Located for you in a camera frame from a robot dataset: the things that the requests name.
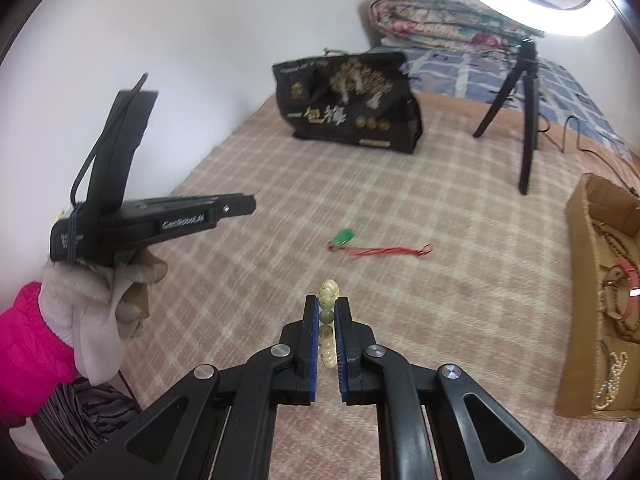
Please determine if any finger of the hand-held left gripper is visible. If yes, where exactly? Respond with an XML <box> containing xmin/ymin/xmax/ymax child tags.
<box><xmin>212</xmin><ymin>192</ymin><xmax>257</xmax><ymax>221</ymax></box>

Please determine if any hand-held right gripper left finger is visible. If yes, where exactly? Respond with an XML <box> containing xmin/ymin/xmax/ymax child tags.
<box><xmin>62</xmin><ymin>295</ymin><xmax>320</xmax><ymax>480</ymax></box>

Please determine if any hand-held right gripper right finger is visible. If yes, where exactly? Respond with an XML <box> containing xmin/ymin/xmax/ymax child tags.
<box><xmin>335</xmin><ymin>297</ymin><xmax>581</xmax><ymax>480</ymax></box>

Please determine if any cream bead bracelet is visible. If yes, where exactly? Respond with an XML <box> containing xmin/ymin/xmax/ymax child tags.
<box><xmin>318</xmin><ymin>278</ymin><xmax>342</xmax><ymax>372</ymax></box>

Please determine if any green pendant with red cord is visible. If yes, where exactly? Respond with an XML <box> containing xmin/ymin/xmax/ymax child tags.
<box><xmin>327</xmin><ymin>229</ymin><xmax>435</xmax><ymax>260</ymax></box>

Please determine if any cardboard box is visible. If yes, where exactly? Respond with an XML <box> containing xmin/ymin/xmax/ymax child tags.
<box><xmin>555</xmin><ymin>172</ymin><xmax>640</xmax><ymax>423</ymax></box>

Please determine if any white pearl necklace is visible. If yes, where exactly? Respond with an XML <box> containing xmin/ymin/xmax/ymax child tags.
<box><xmin>592</xmin><ymin>351</ymin><xmax>630</xmax><ymax>411</ymax></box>

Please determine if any brown wooden bead necklace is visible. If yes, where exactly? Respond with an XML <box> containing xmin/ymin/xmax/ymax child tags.
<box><xmin>590</xmin><ymin>220</ymin><xmax>640</xmax><ymax>346</ymax></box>

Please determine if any pink strap wristwatch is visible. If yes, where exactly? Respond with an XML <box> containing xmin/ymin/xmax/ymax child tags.
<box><xmin>602</xmin><ymin>257</ymin><xmax>640</xmax><ymax>318</ymax></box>

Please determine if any person's left forearm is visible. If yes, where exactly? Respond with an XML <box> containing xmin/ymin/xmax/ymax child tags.
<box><xmin>0</xmin><ymin>281</ymin><xmax>78</xmax><ymax>428</ymax></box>

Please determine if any person's left hand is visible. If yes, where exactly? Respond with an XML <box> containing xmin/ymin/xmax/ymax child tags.
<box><xmin>39</xmin><ymin>249</ymin><xmax>169</xmax><ymax>386</ymax></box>

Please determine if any black printed bag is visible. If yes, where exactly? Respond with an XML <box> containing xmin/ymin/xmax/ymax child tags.
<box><xmin>272</xmin><ymin>50</ymin><xmax>425</xmax><ymax>155</ymax></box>

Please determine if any grey striped cloth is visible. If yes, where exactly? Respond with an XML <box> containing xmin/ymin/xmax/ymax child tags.
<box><xmin>35</xmin><ymin>377</ymin><xmax>146</xmax><ymax>466</ymax></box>

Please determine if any floral folded quilt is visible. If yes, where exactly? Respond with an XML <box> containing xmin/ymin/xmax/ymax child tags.
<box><xmin>369</xmin><ymin>0</ymin><xmax>548</xmax><ymax>53</ymax></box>

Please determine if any black tripod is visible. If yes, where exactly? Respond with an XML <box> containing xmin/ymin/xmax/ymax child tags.
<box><xmin>472</xmin><ymin>37</ymin><xmax>543</xmax><ymax>196</ymax></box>

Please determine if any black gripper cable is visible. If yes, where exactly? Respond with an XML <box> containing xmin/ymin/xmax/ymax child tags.
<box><xmin>70</xmin><ymin>73</ymin><xmax>150</xmax><ymax>206</ymax></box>

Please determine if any black ring light cable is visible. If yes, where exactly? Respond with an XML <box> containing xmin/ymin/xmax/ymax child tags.
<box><xmin>537</xmin><ymin>116</ymin><xmax>640</xmax><ymax>166</ymax></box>

